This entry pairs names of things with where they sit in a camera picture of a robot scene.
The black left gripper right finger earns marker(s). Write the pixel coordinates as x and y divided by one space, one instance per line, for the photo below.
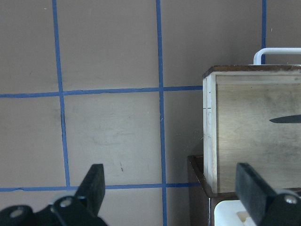
265 205

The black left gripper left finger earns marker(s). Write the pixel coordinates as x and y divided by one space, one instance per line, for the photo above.
80 209

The wooden drawer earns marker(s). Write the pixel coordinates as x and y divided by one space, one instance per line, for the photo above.
238 102

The white plastic tray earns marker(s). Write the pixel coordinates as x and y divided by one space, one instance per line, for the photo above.
235 213

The white drawer handle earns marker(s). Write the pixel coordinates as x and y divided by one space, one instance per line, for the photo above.
274 51

